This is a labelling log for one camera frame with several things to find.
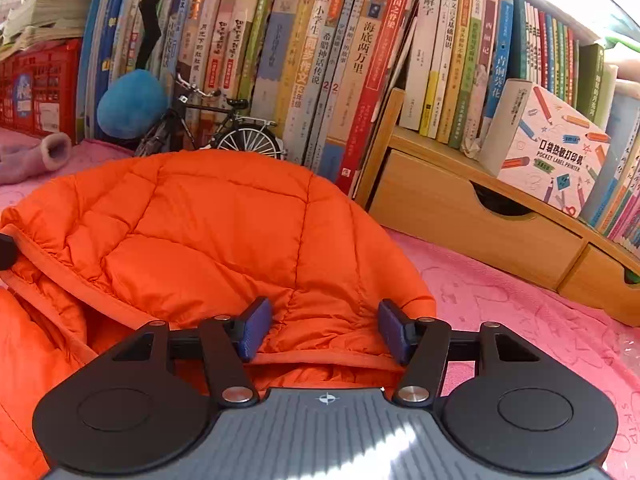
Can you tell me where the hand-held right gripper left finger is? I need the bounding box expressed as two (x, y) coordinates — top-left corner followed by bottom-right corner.
(100, 297), (273, 407)

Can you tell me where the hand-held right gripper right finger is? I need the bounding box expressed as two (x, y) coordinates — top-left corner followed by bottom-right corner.
(378, 299), (551, 407)

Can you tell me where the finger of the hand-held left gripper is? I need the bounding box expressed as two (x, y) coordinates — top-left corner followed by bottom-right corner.
(0, 232), (18, 271)

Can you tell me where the orange puffer jacket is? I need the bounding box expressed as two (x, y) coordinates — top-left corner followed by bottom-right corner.
(0, 149), (438, 480)

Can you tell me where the wooden drawer organizer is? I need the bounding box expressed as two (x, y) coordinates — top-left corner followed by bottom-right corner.
(352, 87), (640, 328)

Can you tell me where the large red plastic basket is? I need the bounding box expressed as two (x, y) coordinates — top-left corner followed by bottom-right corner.
(0, 37), (83, 138)

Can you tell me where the black model bicycle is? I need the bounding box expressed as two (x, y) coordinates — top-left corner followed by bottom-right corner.
(134, 72), (287, 161)

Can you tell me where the blue plush ball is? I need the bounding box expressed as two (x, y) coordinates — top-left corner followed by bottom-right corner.
(96, 70), (168, 140)

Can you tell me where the white pencil-print box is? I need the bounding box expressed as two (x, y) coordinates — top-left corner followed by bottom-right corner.
(480, 78), (612, 219)

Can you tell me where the stack of paper booklets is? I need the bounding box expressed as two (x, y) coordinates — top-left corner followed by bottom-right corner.
(0, 0), (96, 58)

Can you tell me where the row of books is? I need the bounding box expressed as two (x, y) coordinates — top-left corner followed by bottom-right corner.
(75, 0), (640, 256)

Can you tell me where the stack of green booklets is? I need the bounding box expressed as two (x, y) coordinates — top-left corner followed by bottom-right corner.
(597, 35), (640, 66)

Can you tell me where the black strap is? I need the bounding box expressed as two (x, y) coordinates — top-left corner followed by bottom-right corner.
(137, 0), (173, 76)

